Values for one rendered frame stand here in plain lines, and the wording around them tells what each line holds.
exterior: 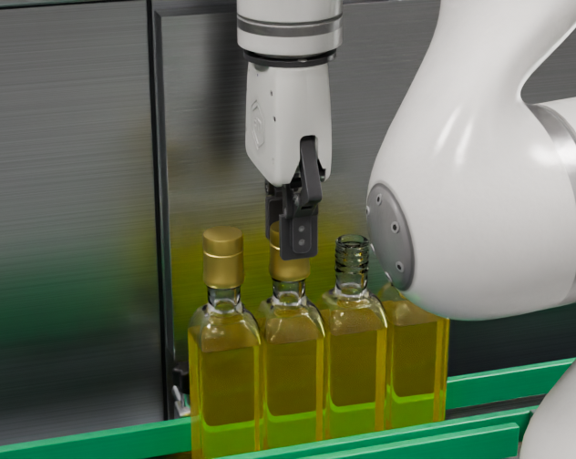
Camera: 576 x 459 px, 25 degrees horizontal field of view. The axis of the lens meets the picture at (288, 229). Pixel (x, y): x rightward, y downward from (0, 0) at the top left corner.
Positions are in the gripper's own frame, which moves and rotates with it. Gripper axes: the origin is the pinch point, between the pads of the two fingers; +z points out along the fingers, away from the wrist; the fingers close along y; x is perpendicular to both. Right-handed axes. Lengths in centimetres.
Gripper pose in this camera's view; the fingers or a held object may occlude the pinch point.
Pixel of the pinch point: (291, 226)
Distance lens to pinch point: 112.6
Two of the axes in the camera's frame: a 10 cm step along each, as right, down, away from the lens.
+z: 0.1, 9.2, 3.9
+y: 2.9, 3.7, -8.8
